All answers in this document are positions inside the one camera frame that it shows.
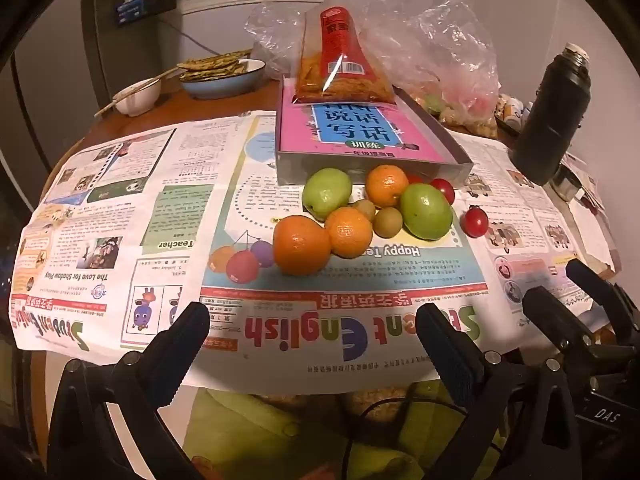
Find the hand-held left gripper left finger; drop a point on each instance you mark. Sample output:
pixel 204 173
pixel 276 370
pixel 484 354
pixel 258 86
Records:
pixel 192 340

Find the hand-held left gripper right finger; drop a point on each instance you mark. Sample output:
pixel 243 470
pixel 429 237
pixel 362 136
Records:
pixel 450 355

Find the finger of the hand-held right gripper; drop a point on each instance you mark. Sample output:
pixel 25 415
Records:
pixel 600 290
pixel 555 317

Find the red cherry tomato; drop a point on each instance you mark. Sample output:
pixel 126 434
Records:
pixel 474 222
pixel 443 191

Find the large orange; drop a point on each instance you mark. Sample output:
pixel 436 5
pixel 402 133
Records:
pixel 302 245

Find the small olive-green fruit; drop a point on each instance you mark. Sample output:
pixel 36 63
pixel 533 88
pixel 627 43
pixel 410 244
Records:
pixel 364 209
pixel 388 222

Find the green jujube fruit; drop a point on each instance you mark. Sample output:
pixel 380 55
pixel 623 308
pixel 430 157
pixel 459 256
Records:
pixel 326 193
pixel 426 210

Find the orange tangerine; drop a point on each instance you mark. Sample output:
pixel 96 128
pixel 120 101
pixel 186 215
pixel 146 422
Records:
pixel 349 232
pixel 386 186

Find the grey shallow cardboard box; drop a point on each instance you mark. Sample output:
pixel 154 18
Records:
pixel 350 172

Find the stack of white papers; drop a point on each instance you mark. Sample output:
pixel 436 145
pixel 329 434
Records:
pixel 595 210

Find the colourful newspaper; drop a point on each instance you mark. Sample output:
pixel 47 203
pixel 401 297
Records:
pixel 150 260

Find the small steel cup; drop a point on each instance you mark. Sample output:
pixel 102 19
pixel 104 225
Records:
pixel 565 182

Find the black thermos bottle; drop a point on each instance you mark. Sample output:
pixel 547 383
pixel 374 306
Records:
pixel 550 120

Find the white medicine bottle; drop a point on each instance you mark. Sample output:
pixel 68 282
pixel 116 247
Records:
pixel 511 110

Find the pink and blue book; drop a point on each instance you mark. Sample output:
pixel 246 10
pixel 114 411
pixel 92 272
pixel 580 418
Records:
pixel 300 130

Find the blue enamel bowl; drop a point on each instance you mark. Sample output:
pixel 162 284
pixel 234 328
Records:
pixel 220 89

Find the wooden chopsticks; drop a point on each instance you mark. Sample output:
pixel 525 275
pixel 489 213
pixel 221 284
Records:
pixel 135 89

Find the stack of flat pancakes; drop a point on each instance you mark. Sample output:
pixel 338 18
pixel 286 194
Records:
pixel 210 67

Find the clear plastic bag of produce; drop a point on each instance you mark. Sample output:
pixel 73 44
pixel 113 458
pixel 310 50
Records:
pixel 425 35

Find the crumpled empty clear plastic bag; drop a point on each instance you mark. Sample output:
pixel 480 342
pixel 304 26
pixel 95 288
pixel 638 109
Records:
pixel 270 25

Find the blue box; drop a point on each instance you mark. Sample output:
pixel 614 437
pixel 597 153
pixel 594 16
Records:
pixel 145 10

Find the red label snack packet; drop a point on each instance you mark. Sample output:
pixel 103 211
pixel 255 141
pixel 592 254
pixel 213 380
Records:
pixel 340 40

